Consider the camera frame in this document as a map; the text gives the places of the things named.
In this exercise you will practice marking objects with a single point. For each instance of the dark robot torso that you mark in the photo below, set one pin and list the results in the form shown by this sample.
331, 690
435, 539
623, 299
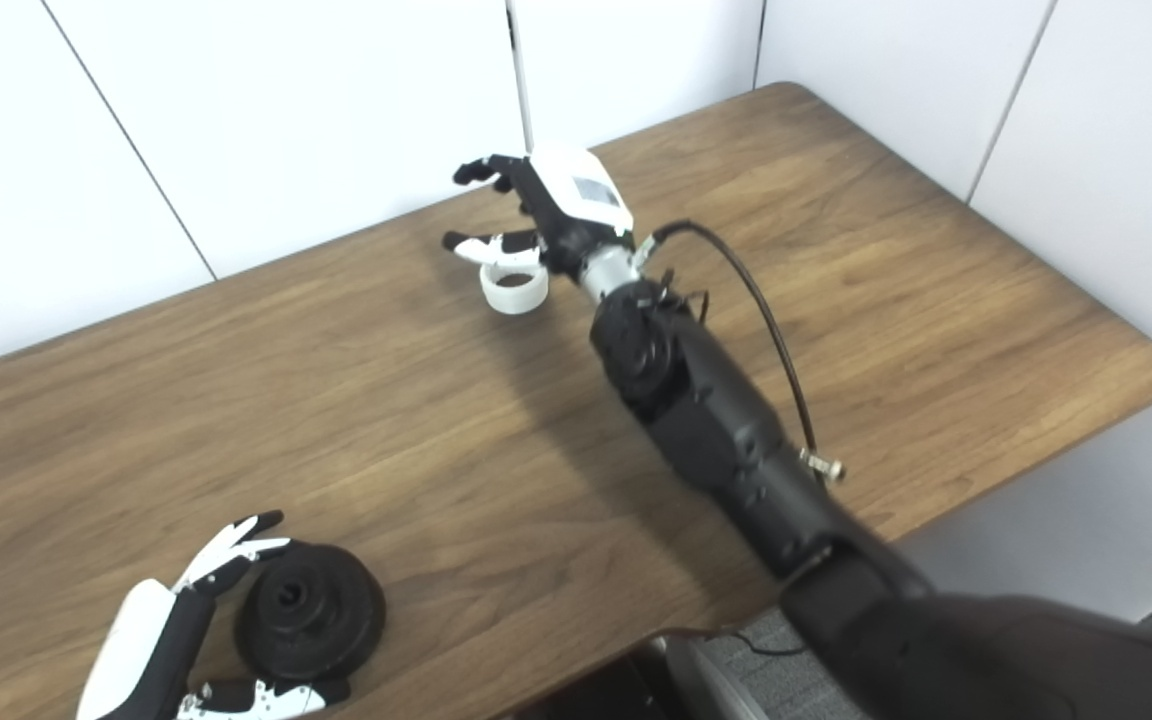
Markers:
596, 695

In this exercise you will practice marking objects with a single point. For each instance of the black and white right hand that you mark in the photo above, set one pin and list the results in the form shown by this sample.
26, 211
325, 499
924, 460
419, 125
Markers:
576, 200

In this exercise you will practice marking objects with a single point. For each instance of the round black stepped part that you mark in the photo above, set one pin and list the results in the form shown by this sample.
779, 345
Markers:
311, 600

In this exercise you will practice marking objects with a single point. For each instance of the black and white left hand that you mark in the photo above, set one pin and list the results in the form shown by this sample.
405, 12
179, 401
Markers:
146, 640

